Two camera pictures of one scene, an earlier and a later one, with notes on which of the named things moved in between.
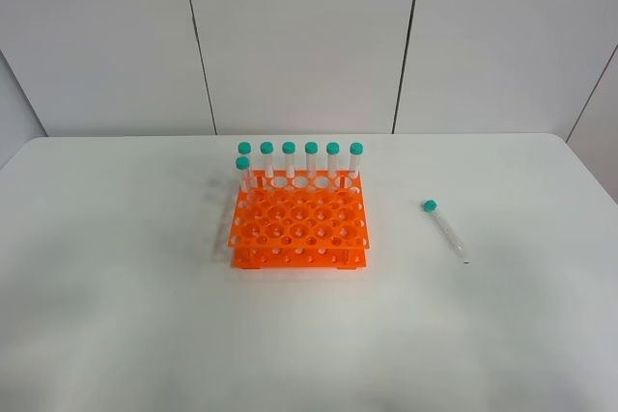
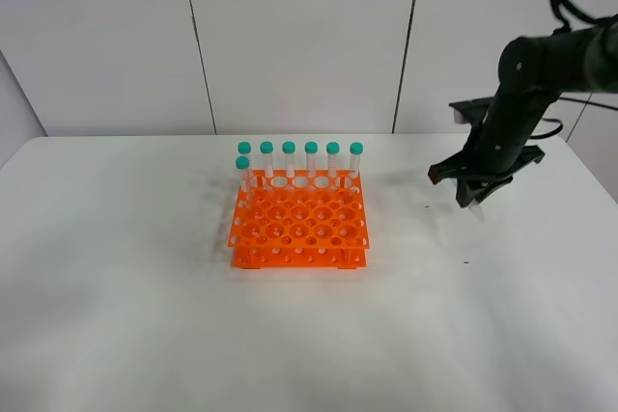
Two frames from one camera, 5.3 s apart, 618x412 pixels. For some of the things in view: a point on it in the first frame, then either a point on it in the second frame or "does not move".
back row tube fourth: (311, 150) does not move
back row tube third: (289, 148) does not move
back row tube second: (266, 149) does not move
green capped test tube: (454, 245) -> (476, 208)
